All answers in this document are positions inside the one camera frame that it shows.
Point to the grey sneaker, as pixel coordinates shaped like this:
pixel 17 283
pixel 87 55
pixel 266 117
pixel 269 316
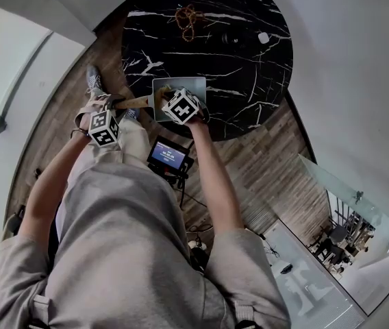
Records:
pixel 133 113
pixel 94 79

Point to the black metal railing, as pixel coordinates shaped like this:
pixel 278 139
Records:
pixel 348 231

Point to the black glossy cup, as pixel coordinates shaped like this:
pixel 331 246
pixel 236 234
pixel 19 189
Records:
pixel 233 39

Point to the dark wristband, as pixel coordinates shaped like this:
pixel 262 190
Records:
pixel 79 133

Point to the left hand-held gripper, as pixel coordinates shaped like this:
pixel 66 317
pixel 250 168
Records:
pixel 104 130

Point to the person in white shirt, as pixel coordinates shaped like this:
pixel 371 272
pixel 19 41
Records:
pixel 122 252

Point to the person's right forearm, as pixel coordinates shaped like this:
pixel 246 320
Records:
pixel 211 177

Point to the small white case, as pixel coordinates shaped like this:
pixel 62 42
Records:
pixel 263 38

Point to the white desk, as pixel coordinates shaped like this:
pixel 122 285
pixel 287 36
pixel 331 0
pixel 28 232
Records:
pixel 304 286

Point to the metal glass panel fitting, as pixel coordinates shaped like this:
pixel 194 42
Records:
pixel 358 196

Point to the person's left forearm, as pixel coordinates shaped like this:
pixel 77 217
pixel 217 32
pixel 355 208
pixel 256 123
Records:
pixel 50 183

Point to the black computer mouse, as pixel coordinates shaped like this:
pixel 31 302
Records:
pixel 286 269

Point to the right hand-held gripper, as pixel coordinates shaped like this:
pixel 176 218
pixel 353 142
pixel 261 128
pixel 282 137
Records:
pixel 181 108

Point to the frosted glass panel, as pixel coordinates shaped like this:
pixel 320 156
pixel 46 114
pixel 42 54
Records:
pixel 345 197

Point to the black office chair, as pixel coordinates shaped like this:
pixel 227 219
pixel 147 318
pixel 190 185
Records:
pixel 13 221

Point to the black marble round table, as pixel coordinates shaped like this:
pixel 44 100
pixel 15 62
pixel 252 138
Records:
pixel 232 81

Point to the square pale green pan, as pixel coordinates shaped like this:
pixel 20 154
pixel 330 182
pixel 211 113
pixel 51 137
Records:
pixel 184 82

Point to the person's left hand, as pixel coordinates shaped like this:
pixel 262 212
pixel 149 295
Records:
pixel 91 111

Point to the small black monitor screen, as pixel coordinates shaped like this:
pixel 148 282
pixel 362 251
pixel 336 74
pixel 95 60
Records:
pixel 167 154

